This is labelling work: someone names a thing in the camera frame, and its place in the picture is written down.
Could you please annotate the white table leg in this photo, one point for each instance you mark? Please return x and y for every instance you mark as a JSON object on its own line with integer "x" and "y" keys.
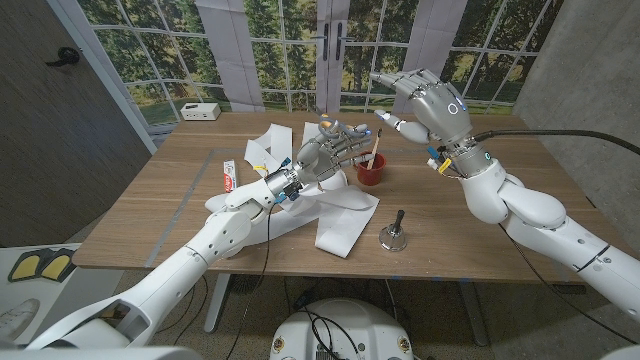
{"x": 474, "y": 315}
{"x": 217, "y": 305}

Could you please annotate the grey yellow scissors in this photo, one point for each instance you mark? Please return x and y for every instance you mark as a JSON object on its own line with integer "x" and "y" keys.
{"x": 327, "y": 131}

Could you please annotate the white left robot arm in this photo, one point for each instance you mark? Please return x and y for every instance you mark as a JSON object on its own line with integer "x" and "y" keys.
{"x": 200, "y": 255}

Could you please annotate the red cup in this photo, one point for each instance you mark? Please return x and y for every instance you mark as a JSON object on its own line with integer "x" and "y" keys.
{"x": 371, "y": 176}

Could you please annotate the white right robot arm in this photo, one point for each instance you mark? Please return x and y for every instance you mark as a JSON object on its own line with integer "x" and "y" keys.
{"x": 550, "y": 225}

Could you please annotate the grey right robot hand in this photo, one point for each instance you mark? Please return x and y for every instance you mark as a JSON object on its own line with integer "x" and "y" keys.
{"x": 442, "y": 115}

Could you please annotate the printed forest window backdrop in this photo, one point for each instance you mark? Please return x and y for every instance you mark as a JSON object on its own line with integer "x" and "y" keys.
{"x": 280, "y": 60}

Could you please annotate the white red toothpaste tube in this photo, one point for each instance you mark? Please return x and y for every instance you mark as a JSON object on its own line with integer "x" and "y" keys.
{"x": 229, "y": 175}

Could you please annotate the white receipt paper strip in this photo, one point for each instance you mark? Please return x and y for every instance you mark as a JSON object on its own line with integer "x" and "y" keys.
{"x": 345, "y": 225}

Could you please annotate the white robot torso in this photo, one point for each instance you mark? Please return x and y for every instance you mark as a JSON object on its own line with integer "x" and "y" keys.
{"x": 350, "y": 325}

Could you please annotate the bamboo toothbrush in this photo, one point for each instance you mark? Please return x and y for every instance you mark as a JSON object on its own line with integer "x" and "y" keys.
{"x": 375, "y": 147}

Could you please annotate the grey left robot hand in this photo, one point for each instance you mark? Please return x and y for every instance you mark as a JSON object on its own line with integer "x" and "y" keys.
{"x": 320, "y": 160}

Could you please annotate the white power strip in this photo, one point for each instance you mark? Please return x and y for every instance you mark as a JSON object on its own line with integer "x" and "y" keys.
{"x": 200, "y": 111}

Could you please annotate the white sneaker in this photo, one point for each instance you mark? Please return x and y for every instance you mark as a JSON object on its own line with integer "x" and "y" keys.
{"x": 15, "y": 320}

